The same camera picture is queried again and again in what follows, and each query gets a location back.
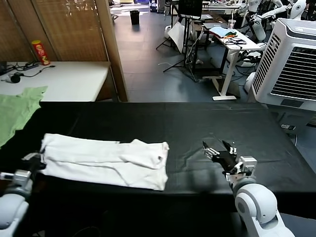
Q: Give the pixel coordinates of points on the white side table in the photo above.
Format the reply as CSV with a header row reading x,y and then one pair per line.
x,y
74,79

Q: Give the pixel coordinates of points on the black trash bin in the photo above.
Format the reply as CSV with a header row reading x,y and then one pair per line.
x,y
134,17

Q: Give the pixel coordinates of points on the light green t-shirt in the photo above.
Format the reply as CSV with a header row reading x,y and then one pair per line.
x,y
14,111

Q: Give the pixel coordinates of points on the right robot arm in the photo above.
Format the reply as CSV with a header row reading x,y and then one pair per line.
x,y
256,205

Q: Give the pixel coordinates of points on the white standing desk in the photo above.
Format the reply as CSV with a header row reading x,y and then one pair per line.
x,y
229,61

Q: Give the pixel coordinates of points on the grey power strip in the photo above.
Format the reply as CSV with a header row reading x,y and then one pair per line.
x,y
31,66

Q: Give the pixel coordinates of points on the white robot base shell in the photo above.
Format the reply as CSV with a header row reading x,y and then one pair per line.
x,y
250,82

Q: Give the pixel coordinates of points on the wooden pillar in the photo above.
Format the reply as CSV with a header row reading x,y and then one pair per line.
x,y
112,49

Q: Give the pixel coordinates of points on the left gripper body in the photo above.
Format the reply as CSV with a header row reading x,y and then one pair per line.
x,y
37,165

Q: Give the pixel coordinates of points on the white humanoid robot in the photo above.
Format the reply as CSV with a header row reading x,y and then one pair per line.
x,y
296,8
258,27

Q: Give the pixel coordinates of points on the red chips can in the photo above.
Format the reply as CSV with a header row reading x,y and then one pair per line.
x,y
41,53

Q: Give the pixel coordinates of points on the white floor power socket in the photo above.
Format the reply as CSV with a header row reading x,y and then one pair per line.
x,y
288,127

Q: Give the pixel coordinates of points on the white reflector board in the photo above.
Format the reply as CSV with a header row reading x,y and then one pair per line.
x,y
176,34

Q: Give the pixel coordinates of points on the black monitor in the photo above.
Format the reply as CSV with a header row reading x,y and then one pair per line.
x,y
190,7

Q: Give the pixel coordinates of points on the black monitor tripod stand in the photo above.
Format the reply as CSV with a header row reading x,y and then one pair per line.
x,y
186,44

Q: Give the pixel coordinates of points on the blue folded cloth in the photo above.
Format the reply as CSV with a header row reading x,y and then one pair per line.
x,y
221,32

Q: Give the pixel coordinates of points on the black round device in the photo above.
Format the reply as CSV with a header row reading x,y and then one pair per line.
x,y
15,78

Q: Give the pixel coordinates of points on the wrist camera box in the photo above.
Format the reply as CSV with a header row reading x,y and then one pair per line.
x,y
17,177
247,166

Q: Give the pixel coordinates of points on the plastic cup with straw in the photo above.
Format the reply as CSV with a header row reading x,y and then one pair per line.
x,y
232,23

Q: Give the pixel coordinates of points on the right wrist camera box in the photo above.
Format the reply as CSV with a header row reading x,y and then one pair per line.
x,y
247,166

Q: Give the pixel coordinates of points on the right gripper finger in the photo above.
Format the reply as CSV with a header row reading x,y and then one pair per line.
x,y
231,150
209,151

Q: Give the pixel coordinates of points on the black table cover cloth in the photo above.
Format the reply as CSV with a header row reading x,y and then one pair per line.
x,y
222,123

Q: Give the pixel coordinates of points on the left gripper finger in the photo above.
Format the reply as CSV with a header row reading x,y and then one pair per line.
x,y
31,156

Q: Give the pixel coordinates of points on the black flat device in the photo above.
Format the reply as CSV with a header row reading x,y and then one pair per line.
x,y
3,67

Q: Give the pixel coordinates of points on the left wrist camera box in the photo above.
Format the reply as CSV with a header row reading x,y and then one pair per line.
x,y
17,177

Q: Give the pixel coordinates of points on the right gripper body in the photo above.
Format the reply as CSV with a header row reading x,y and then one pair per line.
x,y
227,160

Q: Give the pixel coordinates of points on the white printed t-shirt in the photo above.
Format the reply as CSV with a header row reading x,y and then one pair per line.
x,y
103,160

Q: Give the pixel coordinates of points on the white air cooler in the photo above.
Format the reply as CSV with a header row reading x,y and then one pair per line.
x,y
291,61

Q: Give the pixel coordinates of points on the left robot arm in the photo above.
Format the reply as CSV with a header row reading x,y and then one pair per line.
x,y
12,209

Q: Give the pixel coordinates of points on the bamboo folding screen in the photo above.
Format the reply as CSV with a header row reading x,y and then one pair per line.
x,y
61,29

